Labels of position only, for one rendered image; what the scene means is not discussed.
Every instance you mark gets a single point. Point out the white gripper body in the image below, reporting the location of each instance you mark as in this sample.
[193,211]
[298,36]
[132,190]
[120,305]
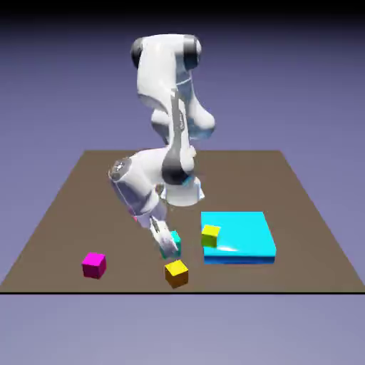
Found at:
[163,235]

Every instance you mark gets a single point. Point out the small teal cube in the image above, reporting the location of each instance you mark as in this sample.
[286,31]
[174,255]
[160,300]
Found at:
[176,240]

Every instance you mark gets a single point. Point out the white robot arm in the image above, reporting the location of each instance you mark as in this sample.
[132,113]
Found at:
[159,85]

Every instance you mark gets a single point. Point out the small orange cube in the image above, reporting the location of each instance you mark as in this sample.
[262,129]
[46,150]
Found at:
[176,273]

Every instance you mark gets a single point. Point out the small yellow-green cube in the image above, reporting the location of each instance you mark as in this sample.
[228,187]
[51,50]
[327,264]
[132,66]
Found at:
[210,235]

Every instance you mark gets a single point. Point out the small magenta cube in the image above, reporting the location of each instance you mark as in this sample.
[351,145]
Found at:
[94,265]

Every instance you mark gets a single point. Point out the large cyan box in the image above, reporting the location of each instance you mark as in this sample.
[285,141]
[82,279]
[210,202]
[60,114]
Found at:
[242,236]

